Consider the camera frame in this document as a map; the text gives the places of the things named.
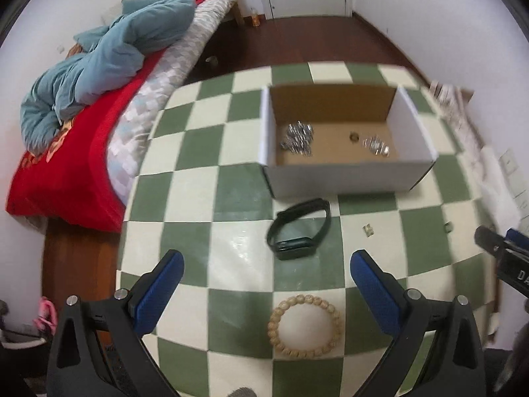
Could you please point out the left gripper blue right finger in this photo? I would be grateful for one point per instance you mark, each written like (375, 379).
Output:
(454, 365)

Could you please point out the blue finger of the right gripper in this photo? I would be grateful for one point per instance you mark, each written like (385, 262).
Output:
(518, 239)
(489, 241)

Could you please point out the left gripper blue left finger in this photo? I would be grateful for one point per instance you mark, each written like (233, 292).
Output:
(98, 350)

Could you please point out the black smart watch band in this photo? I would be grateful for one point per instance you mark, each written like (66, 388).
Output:
(291, 236)

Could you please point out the small silver jewelry pile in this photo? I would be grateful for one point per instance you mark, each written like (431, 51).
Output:
(376, 146)

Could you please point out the small silver earring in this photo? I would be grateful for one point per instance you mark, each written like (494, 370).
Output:
(368, 230)

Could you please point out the pink slipper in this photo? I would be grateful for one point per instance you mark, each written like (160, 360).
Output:
(47, 320)

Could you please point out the green white checkered tablecloth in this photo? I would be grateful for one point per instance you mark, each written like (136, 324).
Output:
(201, 191)

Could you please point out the floral folded fabric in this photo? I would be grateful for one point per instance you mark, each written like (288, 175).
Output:
(454, 101)

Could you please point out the white cardboard box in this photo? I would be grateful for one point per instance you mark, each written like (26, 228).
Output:
(311, 140)

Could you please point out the blue quilt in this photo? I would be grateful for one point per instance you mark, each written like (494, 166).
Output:
(110, 57)

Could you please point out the orange bottle on floor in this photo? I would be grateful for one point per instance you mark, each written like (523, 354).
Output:
(255, 18)

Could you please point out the white wall power strip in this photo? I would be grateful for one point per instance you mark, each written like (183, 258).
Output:
(517, 186)

